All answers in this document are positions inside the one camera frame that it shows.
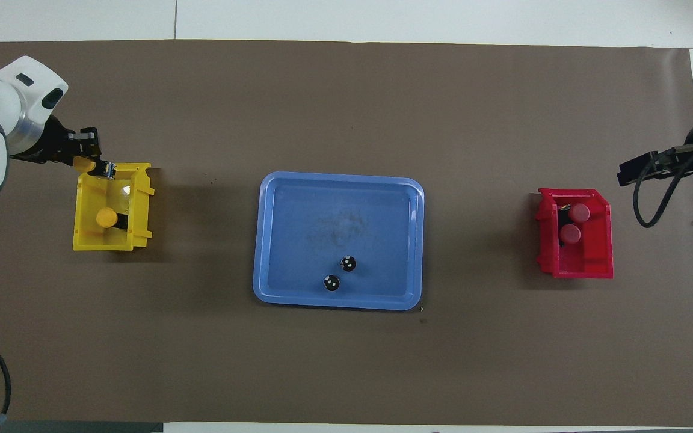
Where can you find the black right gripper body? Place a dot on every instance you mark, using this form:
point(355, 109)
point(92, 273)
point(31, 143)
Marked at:
point(680, 159)

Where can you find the yellow push button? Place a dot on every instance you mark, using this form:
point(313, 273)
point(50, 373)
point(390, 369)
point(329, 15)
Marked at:
point(106, 218)
point(85, 163)

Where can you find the brown paper table mat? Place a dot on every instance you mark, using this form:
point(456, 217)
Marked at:
point(202, 361)

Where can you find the red push button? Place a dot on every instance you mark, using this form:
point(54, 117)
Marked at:
point(570, 233)
point(580, 211)

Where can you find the red plastic storage bin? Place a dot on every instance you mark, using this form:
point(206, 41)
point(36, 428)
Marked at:
point(593, 252)

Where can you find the yellow plastic storage bin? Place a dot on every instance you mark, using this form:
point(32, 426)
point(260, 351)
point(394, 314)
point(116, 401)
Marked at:
point(142, 204)

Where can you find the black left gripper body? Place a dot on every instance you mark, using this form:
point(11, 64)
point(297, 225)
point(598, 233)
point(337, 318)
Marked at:
point(58, 144)

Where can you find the black cylindrical capacitor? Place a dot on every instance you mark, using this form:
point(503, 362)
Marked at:
point(348, 263)
point(331, 282)

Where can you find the blue plastic tray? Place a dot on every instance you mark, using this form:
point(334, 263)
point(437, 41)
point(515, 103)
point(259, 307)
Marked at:
point(298, 240)

